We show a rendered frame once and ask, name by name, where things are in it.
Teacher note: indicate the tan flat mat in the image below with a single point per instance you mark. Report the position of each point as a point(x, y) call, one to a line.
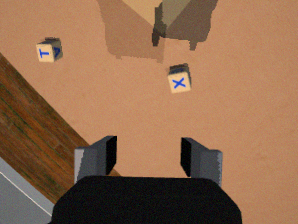
point(159, 13)

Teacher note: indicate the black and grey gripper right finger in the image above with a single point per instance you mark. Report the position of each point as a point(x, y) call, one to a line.
point(198, 161)

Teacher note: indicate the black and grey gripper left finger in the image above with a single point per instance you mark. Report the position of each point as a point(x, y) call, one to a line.
point(98, 158)

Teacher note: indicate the tan block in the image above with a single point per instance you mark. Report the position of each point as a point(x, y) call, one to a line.
point(49, 51)
point(179, 79)

